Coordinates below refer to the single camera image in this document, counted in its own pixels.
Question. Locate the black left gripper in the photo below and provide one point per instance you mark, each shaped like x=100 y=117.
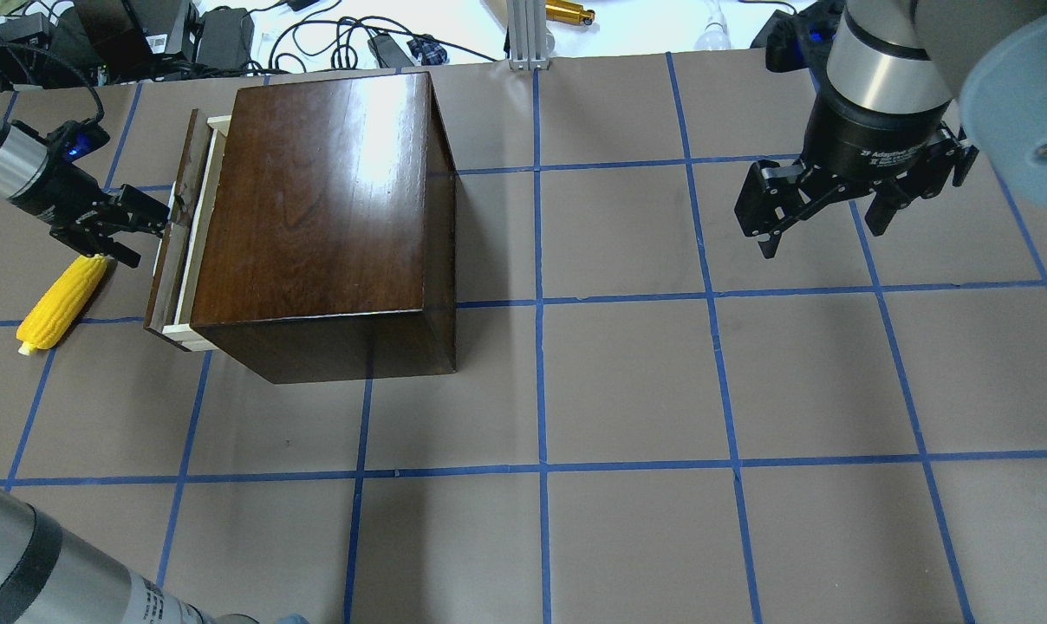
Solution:
x=48 y=192

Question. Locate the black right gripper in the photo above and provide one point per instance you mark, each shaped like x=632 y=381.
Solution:
x=870 y=132

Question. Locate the light wood drawer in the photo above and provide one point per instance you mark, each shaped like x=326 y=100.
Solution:
x=180 y=253

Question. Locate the yellow plastic corn cob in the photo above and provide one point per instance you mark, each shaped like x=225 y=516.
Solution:
x=57 y=310

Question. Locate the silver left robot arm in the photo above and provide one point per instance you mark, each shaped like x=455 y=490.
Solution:
x=47 y=574

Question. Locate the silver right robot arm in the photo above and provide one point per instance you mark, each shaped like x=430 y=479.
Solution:
x=993 y=57

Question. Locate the white light bulb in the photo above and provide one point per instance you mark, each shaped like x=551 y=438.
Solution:
x=715 y=34

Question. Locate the dark brown wooden cabinet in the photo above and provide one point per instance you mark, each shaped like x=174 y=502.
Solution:
x=329 y=253

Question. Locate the black power brick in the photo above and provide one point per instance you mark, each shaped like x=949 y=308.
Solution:
x=225 y=39

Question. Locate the aluminium frame post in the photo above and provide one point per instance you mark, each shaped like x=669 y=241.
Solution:
x=527 y=35

